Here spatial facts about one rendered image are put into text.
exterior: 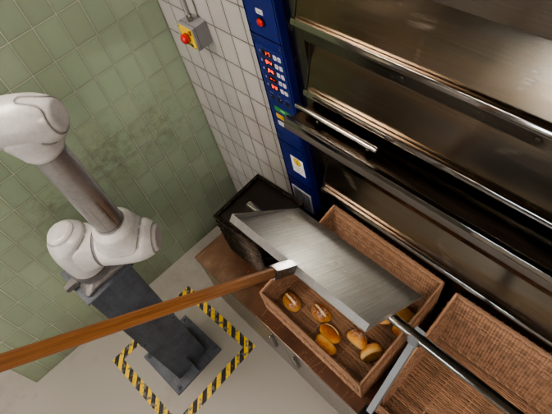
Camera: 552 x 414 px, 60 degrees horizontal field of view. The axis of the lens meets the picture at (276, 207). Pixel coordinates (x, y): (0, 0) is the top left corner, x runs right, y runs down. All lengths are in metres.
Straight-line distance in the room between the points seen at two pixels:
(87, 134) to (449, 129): 1.57
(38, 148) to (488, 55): 1.08
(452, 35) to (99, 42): 1.46
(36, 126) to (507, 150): 1.14
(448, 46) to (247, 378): 2.00
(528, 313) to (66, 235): 1.53
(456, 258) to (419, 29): 0.83
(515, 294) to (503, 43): 0.86
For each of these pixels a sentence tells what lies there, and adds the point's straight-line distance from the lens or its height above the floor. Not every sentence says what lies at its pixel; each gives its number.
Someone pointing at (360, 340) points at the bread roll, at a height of 0.66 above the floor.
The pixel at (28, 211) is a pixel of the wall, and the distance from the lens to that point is 2.39.
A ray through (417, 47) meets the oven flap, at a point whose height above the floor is 1.77.
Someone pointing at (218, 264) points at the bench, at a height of 0.58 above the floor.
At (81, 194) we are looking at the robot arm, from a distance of 1.53.
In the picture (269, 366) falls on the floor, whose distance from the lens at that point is 2.67.
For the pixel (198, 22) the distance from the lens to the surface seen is 1.97.
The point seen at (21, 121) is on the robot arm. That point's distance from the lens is 1.33.
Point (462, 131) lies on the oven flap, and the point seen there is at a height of 1.56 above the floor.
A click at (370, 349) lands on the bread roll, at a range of 1.94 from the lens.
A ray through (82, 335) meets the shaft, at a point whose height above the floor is 1.73.
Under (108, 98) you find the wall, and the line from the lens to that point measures 2.28.
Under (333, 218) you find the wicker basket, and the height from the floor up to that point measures 0.78.
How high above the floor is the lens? 2.50
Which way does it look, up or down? 53 degrees down
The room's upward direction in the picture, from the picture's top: 18 degrees counter-clockwise
